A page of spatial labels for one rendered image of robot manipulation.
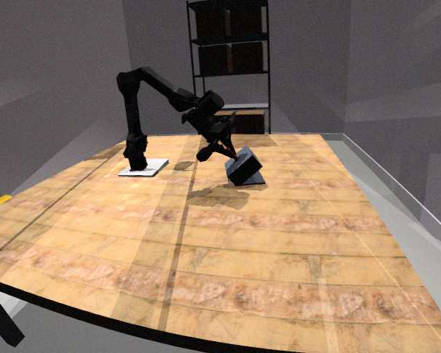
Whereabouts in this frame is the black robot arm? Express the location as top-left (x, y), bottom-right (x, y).
top-left (116, 66), bottom-right (232, 171)

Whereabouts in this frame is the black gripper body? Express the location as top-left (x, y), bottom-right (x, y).
top-left (196, 117), bottom-right (239, 162)

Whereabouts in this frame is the grey sloped panel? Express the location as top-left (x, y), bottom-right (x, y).
top-left (224, 145), bottom-right (265, 186)

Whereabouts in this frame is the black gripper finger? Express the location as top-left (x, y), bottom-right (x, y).
top-left (220, 132), bottom-right (237, 154)
top-left (212, 144), bottom-right (234, 158)

